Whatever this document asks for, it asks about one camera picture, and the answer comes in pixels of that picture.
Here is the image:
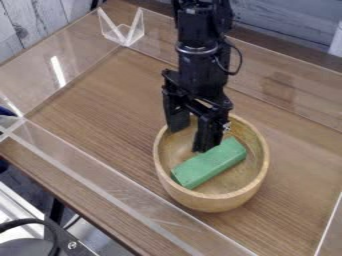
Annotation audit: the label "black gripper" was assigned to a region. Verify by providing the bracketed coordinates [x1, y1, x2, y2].
[161, 44, 232, 153]

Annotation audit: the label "green rectangular block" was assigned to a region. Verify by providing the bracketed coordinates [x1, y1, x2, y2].
[171, 136, 247, 190]

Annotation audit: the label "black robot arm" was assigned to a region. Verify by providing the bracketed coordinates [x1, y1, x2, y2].
[161, 0, 234, 152]

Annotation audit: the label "brown wooden bowl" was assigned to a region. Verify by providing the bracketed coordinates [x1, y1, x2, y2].
[152, 114, 270, 213]

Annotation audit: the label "clear acrylic tray walls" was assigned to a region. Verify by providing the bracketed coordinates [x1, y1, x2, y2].
[0, 2, 342, 256]

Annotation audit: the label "black table leg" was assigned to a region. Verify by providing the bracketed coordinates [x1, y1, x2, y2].
[49, 199, 65, 224]

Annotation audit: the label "grey metal bracket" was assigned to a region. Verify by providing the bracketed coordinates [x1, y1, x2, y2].
[48, 227, 99, 256]

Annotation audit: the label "black cable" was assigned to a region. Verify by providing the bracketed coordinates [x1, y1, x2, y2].
[0, 218, 63, 256]

